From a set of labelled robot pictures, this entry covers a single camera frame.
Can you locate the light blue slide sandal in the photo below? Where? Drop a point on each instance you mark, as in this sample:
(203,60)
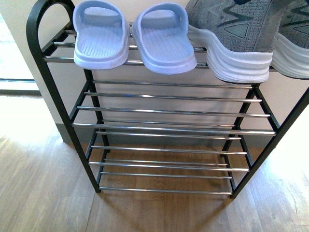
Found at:
(102,40)
(160,33)

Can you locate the grey knit sneaker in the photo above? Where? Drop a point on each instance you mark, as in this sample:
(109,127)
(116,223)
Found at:
(291,55)
(239,36)

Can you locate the black metal shoe rack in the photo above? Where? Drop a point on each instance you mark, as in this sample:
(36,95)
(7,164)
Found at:
(167,130)

